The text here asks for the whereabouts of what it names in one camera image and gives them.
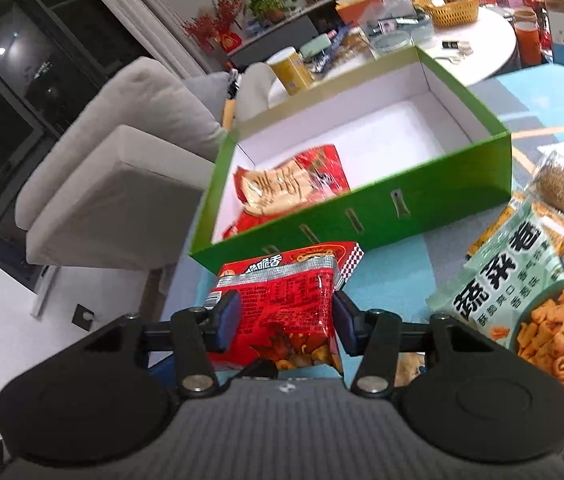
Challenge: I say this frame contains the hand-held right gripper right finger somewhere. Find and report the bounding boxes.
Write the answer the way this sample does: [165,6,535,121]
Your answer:
[333,291,508,396]

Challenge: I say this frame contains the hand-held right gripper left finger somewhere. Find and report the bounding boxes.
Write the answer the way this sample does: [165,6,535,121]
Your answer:
[82,292,241,398]

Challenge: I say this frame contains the red snack packet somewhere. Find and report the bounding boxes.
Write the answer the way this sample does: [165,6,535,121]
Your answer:
[204,241,365,378]

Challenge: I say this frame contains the green cardboard box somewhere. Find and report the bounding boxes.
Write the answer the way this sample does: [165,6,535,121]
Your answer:
[189,45,513,276]

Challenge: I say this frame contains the teal vegetable snack bag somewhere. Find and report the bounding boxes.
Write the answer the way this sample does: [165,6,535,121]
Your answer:
[426,195,564,406]

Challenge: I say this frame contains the light blue table mat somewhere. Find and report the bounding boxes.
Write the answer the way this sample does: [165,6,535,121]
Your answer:
[159,65,564,480]

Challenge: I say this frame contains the red rice cracker packet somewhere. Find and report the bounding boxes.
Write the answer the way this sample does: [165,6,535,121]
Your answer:
[222,144,351,238]

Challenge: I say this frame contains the yellow snack packet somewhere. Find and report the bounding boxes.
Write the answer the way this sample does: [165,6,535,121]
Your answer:
[467,200,564,261]

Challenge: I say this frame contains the grey fabric sofa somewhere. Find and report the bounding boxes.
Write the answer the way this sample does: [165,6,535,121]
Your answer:
[14,56,235,271]

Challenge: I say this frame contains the grey armchair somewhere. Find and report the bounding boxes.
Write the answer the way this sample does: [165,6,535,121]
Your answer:
[234,62,277,121]

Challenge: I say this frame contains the yellow canister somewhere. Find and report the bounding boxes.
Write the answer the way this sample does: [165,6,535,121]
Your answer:
[266,46,315,96]

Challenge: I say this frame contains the round cookie in wrapper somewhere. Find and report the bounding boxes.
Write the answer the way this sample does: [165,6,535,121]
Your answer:
[524,150,564,228]

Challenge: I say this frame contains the blue snack package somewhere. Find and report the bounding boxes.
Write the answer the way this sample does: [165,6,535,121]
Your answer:
[312,27,370,73]

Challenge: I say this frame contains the mint green pouch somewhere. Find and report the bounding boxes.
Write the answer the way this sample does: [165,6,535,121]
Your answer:
[301,35,335,58]

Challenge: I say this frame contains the clear plastic containers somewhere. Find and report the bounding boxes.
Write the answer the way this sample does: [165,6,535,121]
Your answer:
[367,12,435,58]

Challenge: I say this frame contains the red flower decoration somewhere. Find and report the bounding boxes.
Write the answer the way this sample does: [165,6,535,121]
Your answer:
[182,0,245,53]

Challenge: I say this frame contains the dark low cabinet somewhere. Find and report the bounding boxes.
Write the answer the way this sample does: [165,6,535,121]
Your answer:
[227,15,317,68]

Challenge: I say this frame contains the orange box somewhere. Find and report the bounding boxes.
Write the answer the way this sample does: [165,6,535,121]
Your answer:
[336,0,385,26]

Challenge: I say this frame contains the dark glass door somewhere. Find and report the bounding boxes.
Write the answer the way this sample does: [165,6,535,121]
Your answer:
[0,0,127,241]

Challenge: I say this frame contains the potted green plant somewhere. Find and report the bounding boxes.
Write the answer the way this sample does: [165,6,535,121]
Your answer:
[244,0,297,23]

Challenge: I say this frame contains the yellow wicker basket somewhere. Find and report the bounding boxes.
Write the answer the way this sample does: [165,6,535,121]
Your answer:
[414,0,483,28]

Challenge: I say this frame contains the orange jar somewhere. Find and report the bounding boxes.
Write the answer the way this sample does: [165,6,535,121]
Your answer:
[513,8,543,66]

